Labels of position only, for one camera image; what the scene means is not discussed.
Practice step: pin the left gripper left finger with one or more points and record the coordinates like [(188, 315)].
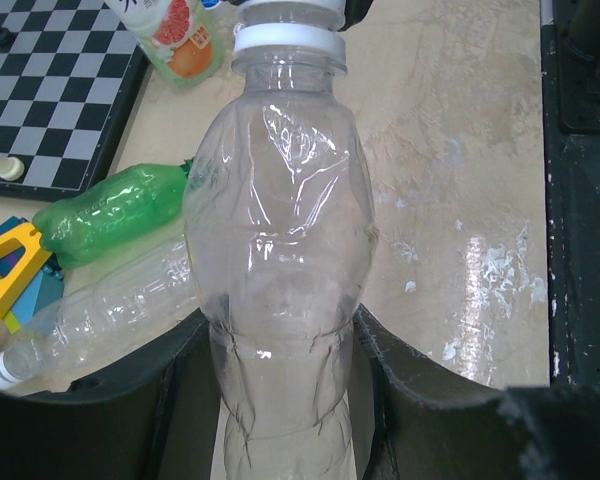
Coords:
[(152, 414)]

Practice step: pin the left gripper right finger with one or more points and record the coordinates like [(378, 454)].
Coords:
[(414, 419)]

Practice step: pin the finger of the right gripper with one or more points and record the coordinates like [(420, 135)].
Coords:
[(355, 12)]

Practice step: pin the white green tea bottle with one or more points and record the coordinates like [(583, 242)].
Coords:
[(178, 37)]

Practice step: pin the clear bottle white cap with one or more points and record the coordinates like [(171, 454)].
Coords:
[(279, 224), (120, 312)]

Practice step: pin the green plastic bottle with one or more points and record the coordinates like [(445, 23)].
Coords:
[(117, 210)]

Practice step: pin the yellow triangle toy block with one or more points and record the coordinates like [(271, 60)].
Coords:
[(25, 236)]

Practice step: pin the white chess piece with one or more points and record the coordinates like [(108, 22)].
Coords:
[(11, 168)]

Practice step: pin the black white chessboard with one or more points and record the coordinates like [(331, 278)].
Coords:
[(68, 83)]

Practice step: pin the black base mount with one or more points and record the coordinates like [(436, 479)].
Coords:
[(570, 62)]

